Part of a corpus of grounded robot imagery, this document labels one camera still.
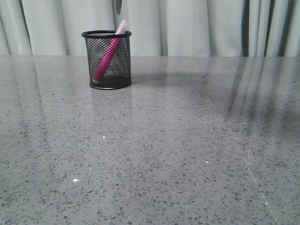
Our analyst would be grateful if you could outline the pink highlighter pen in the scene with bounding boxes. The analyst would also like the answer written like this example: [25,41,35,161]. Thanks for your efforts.
[92,20,127,82]

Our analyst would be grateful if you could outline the grey-green curtain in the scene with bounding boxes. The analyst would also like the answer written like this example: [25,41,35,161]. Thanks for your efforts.
[0,0,300,57]

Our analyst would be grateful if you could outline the grey orange scissors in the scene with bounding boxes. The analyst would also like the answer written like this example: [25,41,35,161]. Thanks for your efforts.
[116,0,122,15]

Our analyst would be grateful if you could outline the black mesh pen holder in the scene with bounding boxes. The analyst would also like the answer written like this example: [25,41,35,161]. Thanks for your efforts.
[82,30,132,90]

